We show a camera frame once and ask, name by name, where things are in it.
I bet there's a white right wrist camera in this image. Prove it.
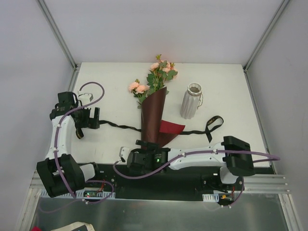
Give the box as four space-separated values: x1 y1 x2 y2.
119 147 131 165

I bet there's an aluminium frame post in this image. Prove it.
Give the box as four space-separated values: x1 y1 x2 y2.
36 0 77 71
243 0 291 73

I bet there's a red object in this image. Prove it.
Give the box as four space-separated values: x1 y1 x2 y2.
31 226 41 231

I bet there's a pink flower small bunch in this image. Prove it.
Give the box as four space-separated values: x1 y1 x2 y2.
128 79 150 109

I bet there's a right aluminium frame post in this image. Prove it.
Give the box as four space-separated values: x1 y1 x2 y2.
243 0 291 73

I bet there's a right white cable duct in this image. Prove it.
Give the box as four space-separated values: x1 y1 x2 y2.
202 193 219 203

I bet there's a brown wrapping paper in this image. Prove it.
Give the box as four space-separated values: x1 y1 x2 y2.
141 87 185 148

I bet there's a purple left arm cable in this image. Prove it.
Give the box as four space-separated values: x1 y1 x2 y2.
38 81 114 214

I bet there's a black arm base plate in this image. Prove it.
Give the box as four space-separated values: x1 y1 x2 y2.
93 164 242 201

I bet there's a left white cable duct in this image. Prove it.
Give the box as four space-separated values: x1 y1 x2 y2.
40 190 116 200

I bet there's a white cable duct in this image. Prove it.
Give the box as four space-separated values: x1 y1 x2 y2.
202 193 219 203
40 190 116 200

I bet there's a pink flower tall bunch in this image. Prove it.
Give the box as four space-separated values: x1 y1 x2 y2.
146 54 178 94

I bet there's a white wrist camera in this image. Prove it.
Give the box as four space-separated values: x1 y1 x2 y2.
119 147 131 165
77 92 93 105

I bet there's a white ribbed ceramic vase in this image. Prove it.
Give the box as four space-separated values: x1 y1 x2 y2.
180 82 204 119

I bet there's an aluminium front rail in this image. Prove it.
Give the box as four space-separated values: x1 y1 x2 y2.
30 168 291 193

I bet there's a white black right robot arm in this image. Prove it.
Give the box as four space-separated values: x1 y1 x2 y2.
123 136 255 190

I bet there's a black ribbon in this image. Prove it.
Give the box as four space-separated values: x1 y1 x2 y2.
76 115 224 142

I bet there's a left aluminium frame post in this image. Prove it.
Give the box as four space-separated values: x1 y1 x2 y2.
36 0 77 71

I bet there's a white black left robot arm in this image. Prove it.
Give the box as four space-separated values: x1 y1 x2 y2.
37 91 102 197

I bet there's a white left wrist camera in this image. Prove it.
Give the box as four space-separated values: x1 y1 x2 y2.
77 92 93 105

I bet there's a white tote bag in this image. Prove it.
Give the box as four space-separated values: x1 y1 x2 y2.
52 222 95 231

